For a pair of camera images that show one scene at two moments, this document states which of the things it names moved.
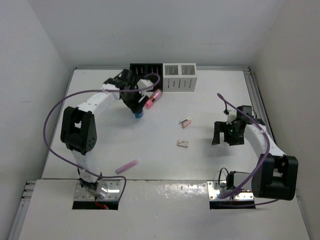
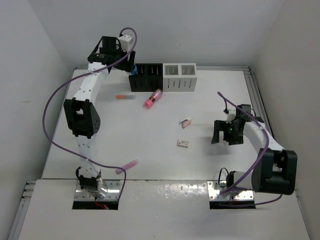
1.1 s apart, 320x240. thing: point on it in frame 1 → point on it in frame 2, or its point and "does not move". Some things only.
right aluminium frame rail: x=259 y=109 does not move
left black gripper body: x=131 y=99 → x=125 y=65
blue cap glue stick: x=138 y=115 → x=134 y=71
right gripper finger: x=219 y=127 does not move
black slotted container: x=152 y=71 does not move
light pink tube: x=126 y=166 does not move
